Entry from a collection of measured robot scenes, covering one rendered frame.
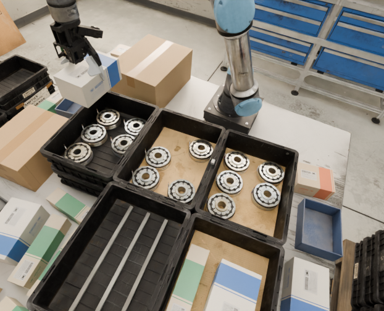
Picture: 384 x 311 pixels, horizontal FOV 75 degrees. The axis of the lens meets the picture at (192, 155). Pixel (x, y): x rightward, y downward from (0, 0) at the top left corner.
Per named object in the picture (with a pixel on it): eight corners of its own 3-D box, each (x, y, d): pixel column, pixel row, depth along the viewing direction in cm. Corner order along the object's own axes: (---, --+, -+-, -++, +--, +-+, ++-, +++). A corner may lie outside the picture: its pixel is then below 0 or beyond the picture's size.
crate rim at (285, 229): (226, 131, 106) (226, 128, 104) (297, 154, 101) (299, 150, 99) (192, 213, 82) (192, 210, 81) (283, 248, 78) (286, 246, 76)
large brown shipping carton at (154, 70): (150, 63, 167) (148, 33, 151) (190, 78, 160) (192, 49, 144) (112, 97, 144) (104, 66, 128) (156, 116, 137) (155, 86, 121)
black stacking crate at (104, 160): (105, 107, 123) (100, 88, 114) (160, 126, 118) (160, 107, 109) (50, 169, 100) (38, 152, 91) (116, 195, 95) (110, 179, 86)
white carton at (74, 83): (97, 69, 103) (92, 48, 96) (121, 78, 100) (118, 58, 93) (61, 97, 91) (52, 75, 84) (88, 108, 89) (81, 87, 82)
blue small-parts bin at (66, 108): (79, 95, 143) (76, 85, 137) (104, 101, 141) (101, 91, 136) (58, 118, 131) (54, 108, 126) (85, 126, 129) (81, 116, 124)
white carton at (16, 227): (17, 266, 88) (4, 260, 81) (-14, 257, 89) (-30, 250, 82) (50, 215, 100) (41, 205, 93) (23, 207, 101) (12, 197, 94)
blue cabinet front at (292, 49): (235, 43, 264) (249, -18, 219) (303, 65, 248) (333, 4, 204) (234, 44, 262) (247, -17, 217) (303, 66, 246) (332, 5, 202)
